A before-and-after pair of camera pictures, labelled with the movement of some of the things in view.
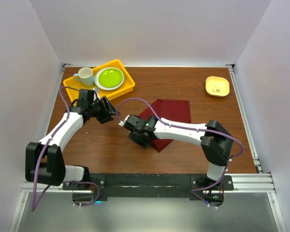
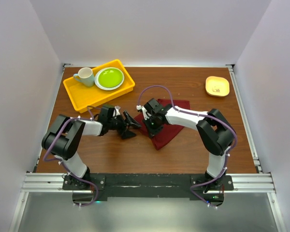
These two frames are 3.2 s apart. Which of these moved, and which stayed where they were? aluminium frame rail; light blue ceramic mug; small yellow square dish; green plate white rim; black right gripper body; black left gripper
Moved: black right gripper body; black left gripper
Stayed: aluminium frame rail; light blue ceramic mug; green plate white rim; small yellow square dish
